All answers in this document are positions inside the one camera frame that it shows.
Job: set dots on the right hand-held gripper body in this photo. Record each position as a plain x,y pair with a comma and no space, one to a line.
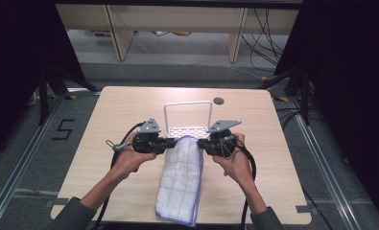
222,142

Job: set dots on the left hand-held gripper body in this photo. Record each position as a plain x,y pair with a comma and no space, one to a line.
148,142

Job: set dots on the white cloth with purple edge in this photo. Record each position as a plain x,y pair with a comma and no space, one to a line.
180,182

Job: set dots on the person's left hand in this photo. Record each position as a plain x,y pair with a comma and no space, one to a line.
128,161

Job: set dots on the person's right hand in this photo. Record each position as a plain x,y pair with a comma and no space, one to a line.
238,166

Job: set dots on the yellow floor tape piece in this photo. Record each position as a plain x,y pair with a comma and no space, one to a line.
70,97
281,99

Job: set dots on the black metal stand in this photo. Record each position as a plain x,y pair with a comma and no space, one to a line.
43,96
305,96

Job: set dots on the beige wooden desk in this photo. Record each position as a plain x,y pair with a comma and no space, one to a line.
177,19

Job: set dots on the black curtain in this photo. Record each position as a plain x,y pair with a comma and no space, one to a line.
353,80
17,64

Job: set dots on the aluminium floor rail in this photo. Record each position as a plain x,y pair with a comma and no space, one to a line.
324,166
20,166

